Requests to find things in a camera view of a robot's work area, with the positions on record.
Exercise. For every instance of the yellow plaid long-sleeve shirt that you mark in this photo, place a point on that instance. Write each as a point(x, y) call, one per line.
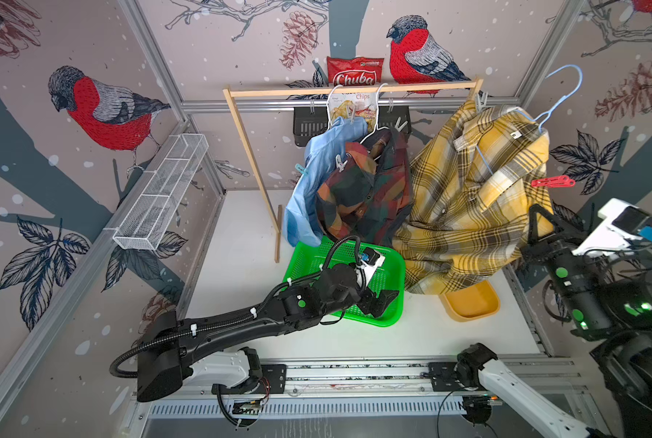
point(472, 194)

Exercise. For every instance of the white wire mesh shelf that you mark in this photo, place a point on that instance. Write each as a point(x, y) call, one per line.
point(151, 215)

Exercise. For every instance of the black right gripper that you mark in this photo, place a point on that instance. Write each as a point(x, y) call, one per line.
point(548, 248)

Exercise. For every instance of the green plastic mesh basket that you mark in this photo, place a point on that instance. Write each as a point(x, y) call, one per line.
point(390, 276)

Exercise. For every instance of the light blue wire hanger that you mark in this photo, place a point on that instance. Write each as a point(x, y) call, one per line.
point(481, 99)

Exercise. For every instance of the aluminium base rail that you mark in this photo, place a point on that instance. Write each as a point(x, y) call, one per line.
point(409, 376)

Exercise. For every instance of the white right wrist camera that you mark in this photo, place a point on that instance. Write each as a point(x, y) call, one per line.
point(621, 228)

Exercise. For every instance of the dark multicolour plaid shirt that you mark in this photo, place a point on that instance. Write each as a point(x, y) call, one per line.
point(372, 197)

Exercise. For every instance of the white clothespin on dark shirt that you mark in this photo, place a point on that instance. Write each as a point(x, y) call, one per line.
point(340, 163)

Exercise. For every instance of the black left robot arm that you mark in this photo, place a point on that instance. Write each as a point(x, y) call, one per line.
point(165, 358)

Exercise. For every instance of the white cassava chips bag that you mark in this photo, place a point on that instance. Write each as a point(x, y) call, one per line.
point(363, 106)

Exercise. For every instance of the light blue long-sleeve shirt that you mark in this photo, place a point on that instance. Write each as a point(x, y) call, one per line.
point(300, 221)

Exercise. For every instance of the yellow plastic tray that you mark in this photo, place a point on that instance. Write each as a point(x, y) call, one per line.
point(476, 302)

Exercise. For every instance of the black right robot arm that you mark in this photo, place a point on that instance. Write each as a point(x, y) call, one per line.
point(604, 280)

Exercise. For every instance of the white wire hanger left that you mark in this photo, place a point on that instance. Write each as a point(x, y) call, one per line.
point(336, 109)

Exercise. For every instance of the red Chuba chips bag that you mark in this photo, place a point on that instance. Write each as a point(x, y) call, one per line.
point(357, 72)

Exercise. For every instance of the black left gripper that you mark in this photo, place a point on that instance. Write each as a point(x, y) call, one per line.
point(383, 301)

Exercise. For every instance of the aluminium frame corner post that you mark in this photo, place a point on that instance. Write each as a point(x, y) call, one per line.
point(156, 60)

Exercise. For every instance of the black wall-mounted basket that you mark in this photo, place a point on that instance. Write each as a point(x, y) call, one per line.
point(308, 123)

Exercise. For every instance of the teal clothespin on blue shirt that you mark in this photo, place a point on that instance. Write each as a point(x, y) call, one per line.
point(301, 169)

